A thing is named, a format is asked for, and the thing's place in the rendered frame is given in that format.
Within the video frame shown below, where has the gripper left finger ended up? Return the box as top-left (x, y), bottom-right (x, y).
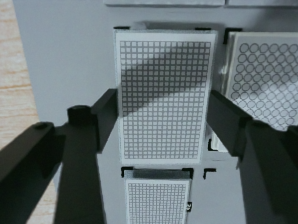
top-left (0, 88), bottom-right (117, 224)

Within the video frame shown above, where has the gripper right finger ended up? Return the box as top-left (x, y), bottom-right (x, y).
top-left (206, 90), bottom-right (298, 224)

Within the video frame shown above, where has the grey deck plate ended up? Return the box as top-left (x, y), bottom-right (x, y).
top-left (12, 0), bottom-right (298, 224)

